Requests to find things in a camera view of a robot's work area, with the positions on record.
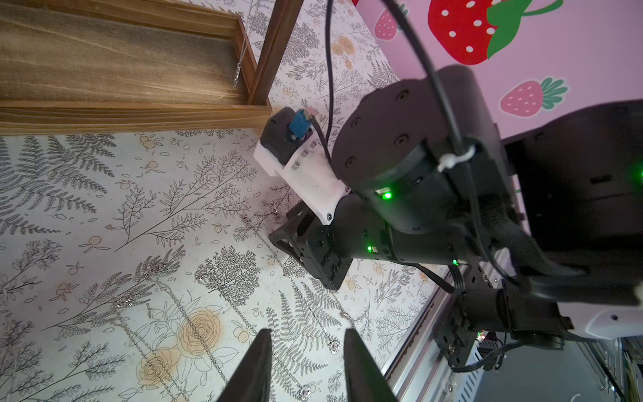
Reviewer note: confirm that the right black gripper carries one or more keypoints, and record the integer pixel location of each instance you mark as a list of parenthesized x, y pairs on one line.
[(304, 238)]

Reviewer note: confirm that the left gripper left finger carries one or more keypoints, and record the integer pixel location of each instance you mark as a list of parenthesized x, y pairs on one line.
[(251, 381)]

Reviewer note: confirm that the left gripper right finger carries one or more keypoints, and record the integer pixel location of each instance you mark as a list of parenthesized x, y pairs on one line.
[(364, 380)]

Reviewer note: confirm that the wooden jewelry display stand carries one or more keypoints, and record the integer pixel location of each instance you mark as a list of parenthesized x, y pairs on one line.
[(82, 67)]

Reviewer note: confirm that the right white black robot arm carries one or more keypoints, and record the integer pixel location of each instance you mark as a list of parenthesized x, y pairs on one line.
[(543, 239)]

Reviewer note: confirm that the aluminium rail frame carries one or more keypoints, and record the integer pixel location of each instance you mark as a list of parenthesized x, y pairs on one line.
[(419, 371)]

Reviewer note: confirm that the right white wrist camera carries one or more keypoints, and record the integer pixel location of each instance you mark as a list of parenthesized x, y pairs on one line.
[(291, 149)]

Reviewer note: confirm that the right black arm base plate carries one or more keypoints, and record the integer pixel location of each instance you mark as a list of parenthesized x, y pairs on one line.
[(457, 341)]

